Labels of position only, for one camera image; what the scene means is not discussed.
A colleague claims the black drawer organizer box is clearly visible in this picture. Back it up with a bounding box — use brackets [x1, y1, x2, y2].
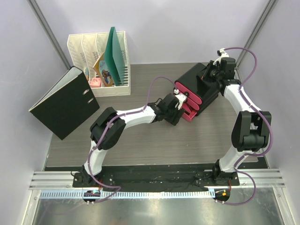
[176, 63, 219, 116]

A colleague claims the aluminium rail frame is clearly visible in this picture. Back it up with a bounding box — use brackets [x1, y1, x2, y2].
[23, 167, 295, 225]

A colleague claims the pink top drawer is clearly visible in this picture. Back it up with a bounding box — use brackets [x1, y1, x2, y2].
[175, 81, 202, 105]

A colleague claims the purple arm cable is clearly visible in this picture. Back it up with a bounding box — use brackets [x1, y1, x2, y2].
[88, 76, 179, 203]
[219, 46, 275, 205]

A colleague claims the white magazine file rack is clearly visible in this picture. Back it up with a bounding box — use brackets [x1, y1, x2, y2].
[67, 31, 131, 97]

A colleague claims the black ring binder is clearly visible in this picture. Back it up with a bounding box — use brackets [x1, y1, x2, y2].
[29, 66, 99, 140]

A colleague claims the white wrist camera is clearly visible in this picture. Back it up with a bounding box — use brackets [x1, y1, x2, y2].
[217, 48, 229, 60]
[173, 89, 187, 110]

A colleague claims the pink sticky note pad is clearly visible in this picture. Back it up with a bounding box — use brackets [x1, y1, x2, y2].
[90, 77, 102, 88]

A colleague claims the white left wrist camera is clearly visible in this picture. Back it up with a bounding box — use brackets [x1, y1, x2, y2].
[173, 89, 187, 110]

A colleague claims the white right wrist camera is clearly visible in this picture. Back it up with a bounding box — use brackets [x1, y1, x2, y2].
[217, 48, 229, 60]

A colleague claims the green plastic folder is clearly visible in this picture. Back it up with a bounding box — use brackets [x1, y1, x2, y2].
[104, 27, 125, 86]

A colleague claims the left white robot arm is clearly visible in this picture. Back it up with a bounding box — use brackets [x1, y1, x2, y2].
[82, 93, 187, 187]

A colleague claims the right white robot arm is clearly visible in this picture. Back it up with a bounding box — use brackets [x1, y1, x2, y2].
[203, 53, 271, 186]

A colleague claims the colourful picture booklet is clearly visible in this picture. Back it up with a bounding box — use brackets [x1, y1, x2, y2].
[93, 52, 114, 87]

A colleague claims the pink drawer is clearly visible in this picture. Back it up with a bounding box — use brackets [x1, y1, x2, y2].
[182, 105, 198, 122]
[175, 81, 202, 105]
[185, 95, 202, 111]

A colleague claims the white slotted cable duct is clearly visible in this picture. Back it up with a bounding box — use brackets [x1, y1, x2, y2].
[39, 189, 215, 200]

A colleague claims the pink bottom drawer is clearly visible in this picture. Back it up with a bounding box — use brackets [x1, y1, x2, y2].
[182, 105, 198, 122]

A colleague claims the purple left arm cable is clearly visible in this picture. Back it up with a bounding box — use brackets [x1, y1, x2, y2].
[88, 76, 179, 203]

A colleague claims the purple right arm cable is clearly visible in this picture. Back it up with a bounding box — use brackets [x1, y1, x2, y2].
[219, 46, 275, 205]

